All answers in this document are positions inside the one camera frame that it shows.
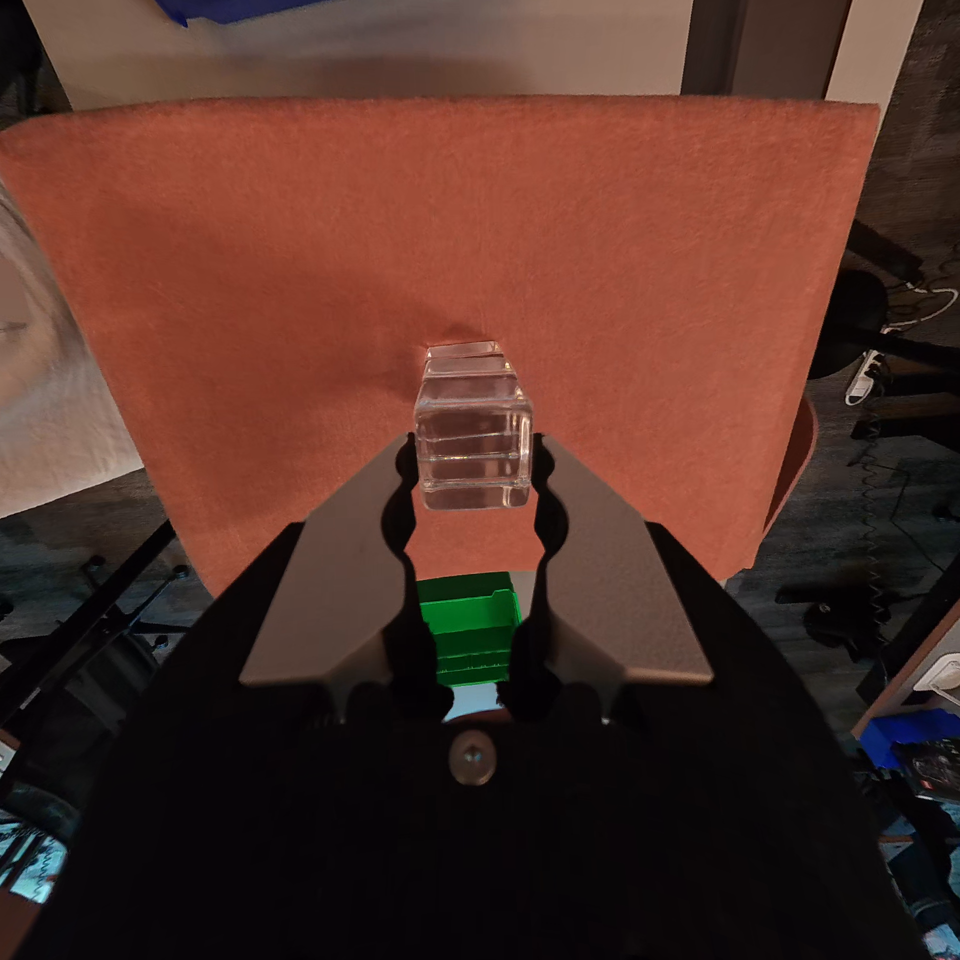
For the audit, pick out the green plastic bin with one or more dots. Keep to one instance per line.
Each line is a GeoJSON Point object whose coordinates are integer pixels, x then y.
{"type": "Point", "coordinates": [465, 622]}

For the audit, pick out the white power strip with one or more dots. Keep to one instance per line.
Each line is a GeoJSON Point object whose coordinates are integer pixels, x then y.
{"type": "Point", "coordinates": [866, 375]}

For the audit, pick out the rust brown felt bag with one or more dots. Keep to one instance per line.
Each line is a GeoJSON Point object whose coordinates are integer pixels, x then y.
{"type": "Point", "coordinates": [300, 262]}

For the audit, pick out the black office chair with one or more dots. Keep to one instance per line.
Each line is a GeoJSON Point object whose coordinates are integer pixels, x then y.
{"type": "Point", "coordinates": [120, 667]}

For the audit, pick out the light grey desk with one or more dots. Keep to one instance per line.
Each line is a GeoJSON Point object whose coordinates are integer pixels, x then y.
{"type": "Point", "coordinates": [375, 60]}

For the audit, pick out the white display stand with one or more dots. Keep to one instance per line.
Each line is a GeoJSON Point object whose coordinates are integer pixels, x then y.
{"type": "Point", "coordinates": [941, 679]}

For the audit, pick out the brown edged grey table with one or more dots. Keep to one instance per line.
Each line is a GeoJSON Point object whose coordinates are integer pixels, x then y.
{"type": "Point", "coordinates": [930, 634]}

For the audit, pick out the black chair base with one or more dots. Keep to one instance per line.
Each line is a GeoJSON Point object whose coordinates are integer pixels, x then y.
{"type": "Point", "coordinates": [832, 619]}

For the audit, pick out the black glitter packet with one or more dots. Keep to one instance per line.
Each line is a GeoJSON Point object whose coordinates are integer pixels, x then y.
{"type": "Point", "coordinates": [930, 769]}

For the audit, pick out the small blue container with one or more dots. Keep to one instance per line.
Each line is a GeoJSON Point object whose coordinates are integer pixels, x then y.
{"type": "Point", "coordinates": [881, 739]}

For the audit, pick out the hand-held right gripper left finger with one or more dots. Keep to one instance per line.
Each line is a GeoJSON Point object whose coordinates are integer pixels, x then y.
{"type": "Point", "coordinates": [330, 600]}

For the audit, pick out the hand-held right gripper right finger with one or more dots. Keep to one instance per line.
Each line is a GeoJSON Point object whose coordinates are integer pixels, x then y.
{"type": "Point", "coordinates": [615, 600]}

